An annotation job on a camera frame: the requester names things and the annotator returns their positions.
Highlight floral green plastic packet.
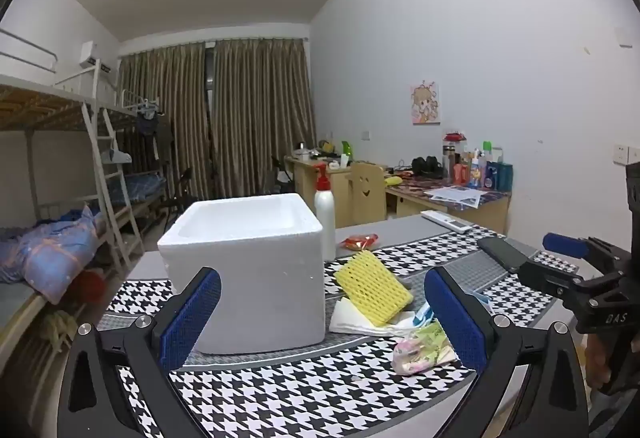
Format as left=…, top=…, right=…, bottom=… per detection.
left=392, top=320, right=458, bottom=376

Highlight white tissue paper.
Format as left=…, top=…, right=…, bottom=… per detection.
left=329, top=297, right=418, bottom=336

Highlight white styrofoam box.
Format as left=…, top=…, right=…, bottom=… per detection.
left=157, top=193, right=326, bottom=354

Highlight person right hand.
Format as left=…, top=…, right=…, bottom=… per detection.
left=585, top=334, right=611, bottom=389

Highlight white remote control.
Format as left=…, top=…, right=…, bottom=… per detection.
left=421, top=210, right=473, bottom=233

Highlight toiletry bottles group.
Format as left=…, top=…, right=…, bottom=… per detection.
left=442, top=131, right=514, bottom=193

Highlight papers on desk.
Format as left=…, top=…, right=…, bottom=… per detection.
left=425, top=186, right=485, bottom=209

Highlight black folding chair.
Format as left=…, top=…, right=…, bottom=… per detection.
left=164, top=167, right=196, bottom=230

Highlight red snack packet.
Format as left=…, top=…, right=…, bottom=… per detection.
left=340, top=233, right=378, bottom=252

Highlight wooden desk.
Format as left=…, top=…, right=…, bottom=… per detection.
left=283, top=154, right=511, bottom=235

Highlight blue plaid quilt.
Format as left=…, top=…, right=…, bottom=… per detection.
left=1, top=205, right=101, bottom=305

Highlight black headphones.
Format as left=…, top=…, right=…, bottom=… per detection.
left=411, top=155, right=444, bottom=179

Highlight white metal bunk bed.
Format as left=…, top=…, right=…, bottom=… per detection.
left=0, top=26, right=170, bottom=369

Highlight white pump lotion bottle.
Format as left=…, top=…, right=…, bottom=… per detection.
left=314, top=163, right=335, bottom=262

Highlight anime girl poster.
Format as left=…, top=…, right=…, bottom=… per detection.
left=411, top=81, right=440, bottom=125

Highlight brown striped curtains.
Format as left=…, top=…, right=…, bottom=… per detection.
left=118, top=39, right=317, bottom=200

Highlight white air conditioner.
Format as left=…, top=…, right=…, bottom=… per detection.
left=79, top=41, right=113, bottom=73

